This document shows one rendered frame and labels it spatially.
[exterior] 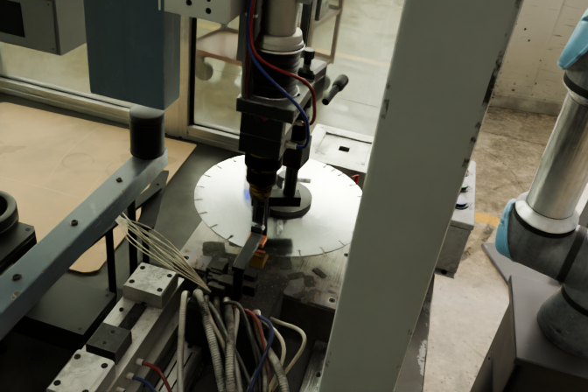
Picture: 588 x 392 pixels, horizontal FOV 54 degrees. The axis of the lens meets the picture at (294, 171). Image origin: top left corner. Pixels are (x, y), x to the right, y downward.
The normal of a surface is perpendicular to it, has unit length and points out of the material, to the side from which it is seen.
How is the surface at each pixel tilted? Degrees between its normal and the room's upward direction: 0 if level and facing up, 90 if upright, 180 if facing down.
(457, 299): 0
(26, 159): 0
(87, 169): 0
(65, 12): 90
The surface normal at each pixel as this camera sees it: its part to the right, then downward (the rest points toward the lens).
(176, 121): -0.27, 0.49
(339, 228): 0.12, -0.84
